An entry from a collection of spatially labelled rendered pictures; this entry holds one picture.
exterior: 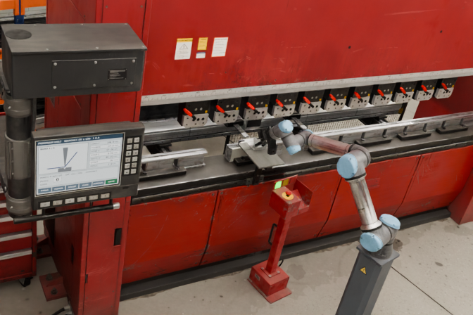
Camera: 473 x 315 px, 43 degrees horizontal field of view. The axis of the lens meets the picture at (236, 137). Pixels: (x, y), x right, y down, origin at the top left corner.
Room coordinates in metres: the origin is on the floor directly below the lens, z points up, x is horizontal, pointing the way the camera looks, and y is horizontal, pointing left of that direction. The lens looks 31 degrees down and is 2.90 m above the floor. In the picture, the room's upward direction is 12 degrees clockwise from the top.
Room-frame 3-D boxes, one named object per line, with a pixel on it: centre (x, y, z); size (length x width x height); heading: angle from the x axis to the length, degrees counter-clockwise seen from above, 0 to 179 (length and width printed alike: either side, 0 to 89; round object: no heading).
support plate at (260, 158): (3.07, -0.16, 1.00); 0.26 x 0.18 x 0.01; 34
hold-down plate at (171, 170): (2.80, 0.38, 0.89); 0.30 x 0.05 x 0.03; 124
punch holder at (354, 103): (3.63, -0.72, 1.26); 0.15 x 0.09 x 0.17; 124
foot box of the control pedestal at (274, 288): (3.02, -0.43, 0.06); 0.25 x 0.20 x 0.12; 44
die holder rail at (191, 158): (2.88, 0.37, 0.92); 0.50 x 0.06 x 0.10; 124
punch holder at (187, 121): (2.95, 0.27, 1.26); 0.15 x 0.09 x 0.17; 124
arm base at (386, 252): (2.67, -0.91, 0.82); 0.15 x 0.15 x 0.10
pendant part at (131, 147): (2.04, 0.60, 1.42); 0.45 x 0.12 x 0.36; 123
